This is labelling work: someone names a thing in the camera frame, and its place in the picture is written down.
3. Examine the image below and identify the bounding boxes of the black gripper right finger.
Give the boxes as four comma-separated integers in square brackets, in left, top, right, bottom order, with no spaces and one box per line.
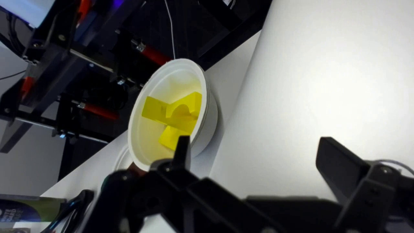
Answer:
[315,136,414,233]

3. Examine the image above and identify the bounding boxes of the yellow small block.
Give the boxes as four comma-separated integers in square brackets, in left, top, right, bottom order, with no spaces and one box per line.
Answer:
[158,125,189,151]

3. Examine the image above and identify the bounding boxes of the white bowl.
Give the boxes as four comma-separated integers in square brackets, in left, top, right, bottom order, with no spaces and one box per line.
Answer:
[127,57,220,172]

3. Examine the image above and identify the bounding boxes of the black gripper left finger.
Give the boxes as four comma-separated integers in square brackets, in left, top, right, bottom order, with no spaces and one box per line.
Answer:
[147,134,277,233]

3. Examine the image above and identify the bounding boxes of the thin white cable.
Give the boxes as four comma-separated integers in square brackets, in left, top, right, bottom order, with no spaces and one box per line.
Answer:
[162,0,178,61]

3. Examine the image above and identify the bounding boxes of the black clamp orange tips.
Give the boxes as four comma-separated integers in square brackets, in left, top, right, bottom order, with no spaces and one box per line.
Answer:
[127,37,173,67]
[54,92,121,143]

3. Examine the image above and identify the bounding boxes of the yellow flat block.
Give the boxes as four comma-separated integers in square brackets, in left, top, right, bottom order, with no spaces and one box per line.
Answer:
[141,94,173,125]

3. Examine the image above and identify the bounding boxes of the yellow arch block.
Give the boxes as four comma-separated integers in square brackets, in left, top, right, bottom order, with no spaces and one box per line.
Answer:
[164,90,204,133]

